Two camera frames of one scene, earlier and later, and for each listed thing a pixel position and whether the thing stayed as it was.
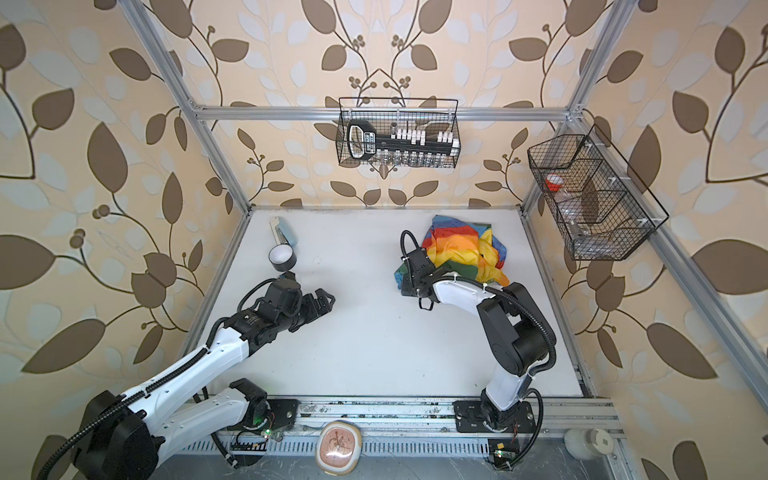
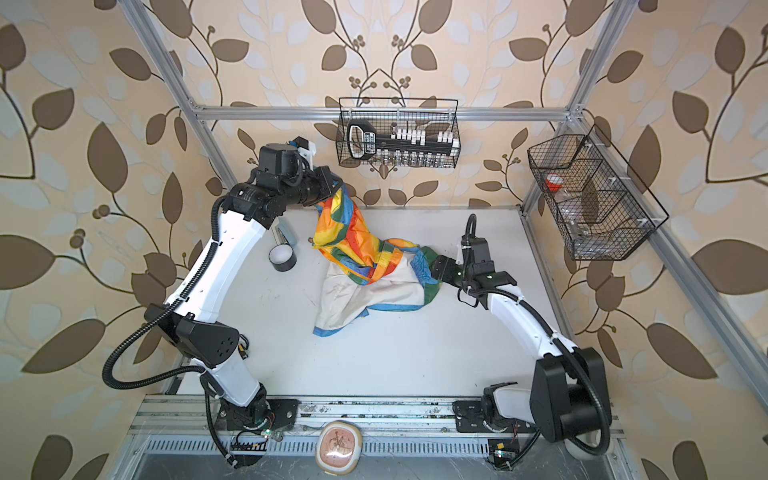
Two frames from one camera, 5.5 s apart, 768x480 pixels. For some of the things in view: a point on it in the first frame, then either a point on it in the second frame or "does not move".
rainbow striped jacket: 462,246 → 364,271
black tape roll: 282,257 does not move
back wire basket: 399,131 does not move
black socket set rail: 401,145 does not move
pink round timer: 338,448 does not move
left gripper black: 326,306 → 319,173
